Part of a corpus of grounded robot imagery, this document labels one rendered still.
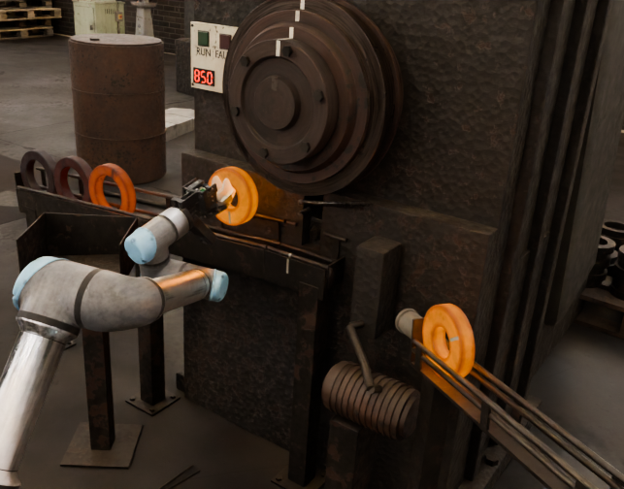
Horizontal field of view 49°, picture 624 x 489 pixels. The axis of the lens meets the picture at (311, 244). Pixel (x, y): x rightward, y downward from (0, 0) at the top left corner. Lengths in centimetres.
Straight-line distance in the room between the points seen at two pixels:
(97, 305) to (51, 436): 111
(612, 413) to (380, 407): 129
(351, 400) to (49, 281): 72
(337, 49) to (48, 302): 79
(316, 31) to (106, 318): 76
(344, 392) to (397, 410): 14
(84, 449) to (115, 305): 103
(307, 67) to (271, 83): 10
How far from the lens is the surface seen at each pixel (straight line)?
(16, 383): 135
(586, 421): 264
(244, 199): 181
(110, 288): 131
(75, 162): 235
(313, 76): 153
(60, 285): 134
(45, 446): 234
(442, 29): 164
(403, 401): 159
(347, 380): 163
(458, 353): 141
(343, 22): 158
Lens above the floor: 142
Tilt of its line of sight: 23 degrees down
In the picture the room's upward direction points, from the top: 4 degrees clockwise
